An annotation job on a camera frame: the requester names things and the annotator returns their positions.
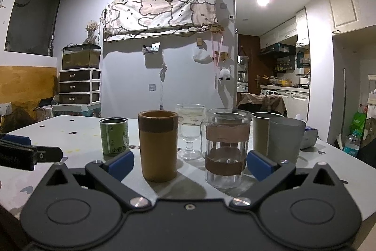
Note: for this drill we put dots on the yellow pot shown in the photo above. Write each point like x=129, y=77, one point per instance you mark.
x=284, y=82

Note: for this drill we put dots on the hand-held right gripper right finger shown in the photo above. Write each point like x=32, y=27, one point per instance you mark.
x=259, y=165

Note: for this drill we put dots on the brown bamboo cup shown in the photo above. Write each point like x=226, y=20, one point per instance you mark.
x=158, y=148

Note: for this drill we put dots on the grey cup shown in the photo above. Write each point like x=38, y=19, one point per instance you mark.
x=285, y=140

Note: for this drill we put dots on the wall photo clip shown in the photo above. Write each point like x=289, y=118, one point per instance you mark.
x=152, y=48

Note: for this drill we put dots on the clear stemmed glass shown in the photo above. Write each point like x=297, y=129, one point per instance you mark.
x=189, y=124

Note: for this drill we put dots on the printed cartoon cloth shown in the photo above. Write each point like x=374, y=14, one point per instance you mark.
x=158, y=14

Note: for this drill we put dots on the green plastic bag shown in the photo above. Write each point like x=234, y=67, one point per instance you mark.
x=357, y=121

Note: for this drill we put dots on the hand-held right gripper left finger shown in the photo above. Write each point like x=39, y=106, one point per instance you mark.
x=121, y=165

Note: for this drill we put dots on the plastic water bottle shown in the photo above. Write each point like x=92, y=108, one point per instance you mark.
x=353, y=143

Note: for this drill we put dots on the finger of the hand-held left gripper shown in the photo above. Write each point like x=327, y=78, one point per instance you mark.
x=14, y=139
x=17, y=155

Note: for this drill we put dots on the glass fish tank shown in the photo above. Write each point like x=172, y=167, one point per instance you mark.
x=80, y=58

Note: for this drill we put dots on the round ceiling light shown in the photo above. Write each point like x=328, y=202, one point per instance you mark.
x=263, y=0

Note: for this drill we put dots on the white plush sheep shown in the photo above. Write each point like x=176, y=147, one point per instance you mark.
x=224, y=73

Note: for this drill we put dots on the white hanging bag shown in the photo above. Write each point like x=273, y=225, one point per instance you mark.
x=202, y=55

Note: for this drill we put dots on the glass mug with brown bands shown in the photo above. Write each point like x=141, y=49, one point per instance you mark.
x=224, y=133

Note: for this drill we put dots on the dark window cover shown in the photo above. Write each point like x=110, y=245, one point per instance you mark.
x=33, y=15

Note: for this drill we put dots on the vase with dried flowers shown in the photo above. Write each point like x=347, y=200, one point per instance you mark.
x=91, y=30

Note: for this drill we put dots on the black range hood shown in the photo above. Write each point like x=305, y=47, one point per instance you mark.
x=277, y=50

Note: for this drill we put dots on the white drawer unit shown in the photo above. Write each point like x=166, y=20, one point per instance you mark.
x=79, y=87

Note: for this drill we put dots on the tissue packet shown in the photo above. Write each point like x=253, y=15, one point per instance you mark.
x=310, y=137

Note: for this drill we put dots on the white wall cabinet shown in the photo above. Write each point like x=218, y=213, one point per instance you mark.
x=343, y=5

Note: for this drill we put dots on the chair with beige cloth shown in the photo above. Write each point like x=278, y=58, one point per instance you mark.
x=261, y=102

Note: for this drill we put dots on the beige cup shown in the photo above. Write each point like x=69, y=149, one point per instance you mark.
x=260, y=133

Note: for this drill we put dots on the green tin can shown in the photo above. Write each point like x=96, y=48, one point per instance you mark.
x=113, y=136

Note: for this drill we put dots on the teal printed box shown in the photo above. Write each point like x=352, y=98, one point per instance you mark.
x=76, y=111

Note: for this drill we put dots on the wall socket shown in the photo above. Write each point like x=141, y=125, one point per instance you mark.
x=6, y=109

